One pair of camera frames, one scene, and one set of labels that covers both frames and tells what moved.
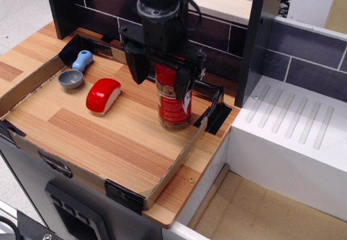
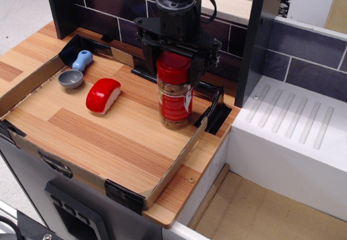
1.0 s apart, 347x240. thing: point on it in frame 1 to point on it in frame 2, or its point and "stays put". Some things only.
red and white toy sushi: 102,93 stays put
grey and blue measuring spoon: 73,78 stays put
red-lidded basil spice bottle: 173,114 stays put
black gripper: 166,38 to 180,31
